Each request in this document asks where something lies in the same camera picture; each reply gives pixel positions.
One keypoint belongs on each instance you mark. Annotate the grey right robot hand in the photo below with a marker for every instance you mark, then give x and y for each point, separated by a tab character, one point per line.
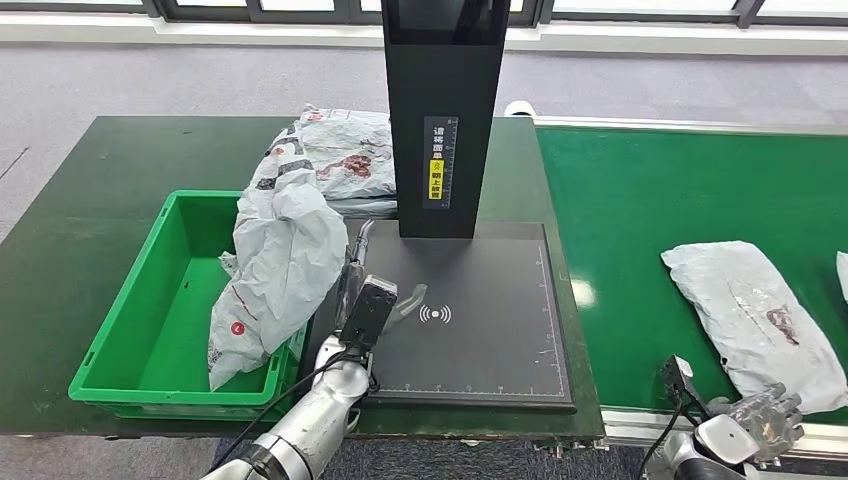
768	424

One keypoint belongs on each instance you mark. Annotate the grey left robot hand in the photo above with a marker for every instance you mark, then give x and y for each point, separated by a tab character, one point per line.
350	291

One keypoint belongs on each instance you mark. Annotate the white parcel bag black letters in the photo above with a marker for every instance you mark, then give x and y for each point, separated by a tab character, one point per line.
285	265

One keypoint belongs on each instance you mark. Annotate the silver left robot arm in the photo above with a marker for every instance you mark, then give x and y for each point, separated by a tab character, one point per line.
318	417

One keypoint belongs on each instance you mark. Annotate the dark grey parcel bag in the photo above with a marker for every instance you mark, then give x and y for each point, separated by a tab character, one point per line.
371	206

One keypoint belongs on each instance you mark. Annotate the long white parcel bag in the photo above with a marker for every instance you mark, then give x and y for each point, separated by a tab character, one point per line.
748	311

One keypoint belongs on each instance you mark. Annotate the grey parcel bag red print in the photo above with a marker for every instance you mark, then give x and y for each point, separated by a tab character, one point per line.
351	146

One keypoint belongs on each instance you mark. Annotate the green conveyor belt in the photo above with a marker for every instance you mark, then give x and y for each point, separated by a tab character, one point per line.
629	199

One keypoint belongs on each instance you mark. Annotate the ruler label with yellow patch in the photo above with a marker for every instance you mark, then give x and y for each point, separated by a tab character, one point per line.
440	162

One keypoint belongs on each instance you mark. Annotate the green plastic crate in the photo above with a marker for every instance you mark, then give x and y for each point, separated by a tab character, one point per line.
166	318

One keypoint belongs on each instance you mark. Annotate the black scanner column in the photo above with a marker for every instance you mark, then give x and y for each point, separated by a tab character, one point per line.
444	99

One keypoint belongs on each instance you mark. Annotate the dark green table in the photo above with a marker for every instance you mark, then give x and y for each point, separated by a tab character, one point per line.
99	199

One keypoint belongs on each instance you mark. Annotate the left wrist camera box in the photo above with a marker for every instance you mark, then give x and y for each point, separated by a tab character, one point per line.
370	311

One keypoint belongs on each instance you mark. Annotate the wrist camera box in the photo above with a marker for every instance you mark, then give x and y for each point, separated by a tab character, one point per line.
679	381
370	311

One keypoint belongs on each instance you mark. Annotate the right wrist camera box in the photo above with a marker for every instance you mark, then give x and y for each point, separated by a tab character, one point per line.
679	381

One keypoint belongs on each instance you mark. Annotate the aluminium conveyor frame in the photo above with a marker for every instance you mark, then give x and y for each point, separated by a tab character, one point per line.
629	430

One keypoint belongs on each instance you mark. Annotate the dark scanner base plate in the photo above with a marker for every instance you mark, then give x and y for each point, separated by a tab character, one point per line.
477	351

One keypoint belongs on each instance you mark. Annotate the dark window frame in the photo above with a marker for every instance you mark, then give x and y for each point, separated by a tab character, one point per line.
199	8

